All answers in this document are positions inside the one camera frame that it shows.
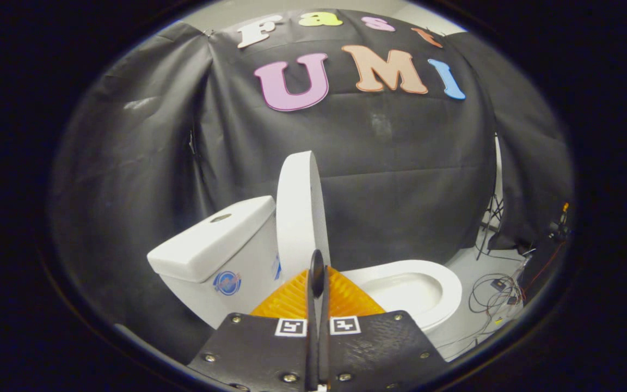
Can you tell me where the thin red wire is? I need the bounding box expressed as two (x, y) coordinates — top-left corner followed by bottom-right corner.
(509, 242), (564, 305)

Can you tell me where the black floor cable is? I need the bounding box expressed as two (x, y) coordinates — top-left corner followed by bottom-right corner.
(469, 248), (526, 317)

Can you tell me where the black backdrop cloth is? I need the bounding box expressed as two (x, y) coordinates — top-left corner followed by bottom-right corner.
(50, 8), (573, 365)

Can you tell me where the white toilet tank cover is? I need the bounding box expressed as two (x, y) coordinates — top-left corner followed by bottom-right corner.
(147, 196), (276, 283)

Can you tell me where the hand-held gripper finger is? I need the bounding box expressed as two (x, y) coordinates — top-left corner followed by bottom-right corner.
(319, 267), (447, 391)
(188, 267), (317, 391)

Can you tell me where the white toilet lid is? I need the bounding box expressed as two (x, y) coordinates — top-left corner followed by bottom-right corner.
(276, 151), (331, 297)

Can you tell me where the black equipment with orange part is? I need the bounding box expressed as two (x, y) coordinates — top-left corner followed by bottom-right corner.
(546, 203), (573, 244)

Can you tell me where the black tripod stand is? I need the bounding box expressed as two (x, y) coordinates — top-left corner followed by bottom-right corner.
(476, 136), (505, 261)

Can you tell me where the white ceramic toilet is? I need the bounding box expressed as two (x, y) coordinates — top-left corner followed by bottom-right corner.
(147, 196), (463, 349)

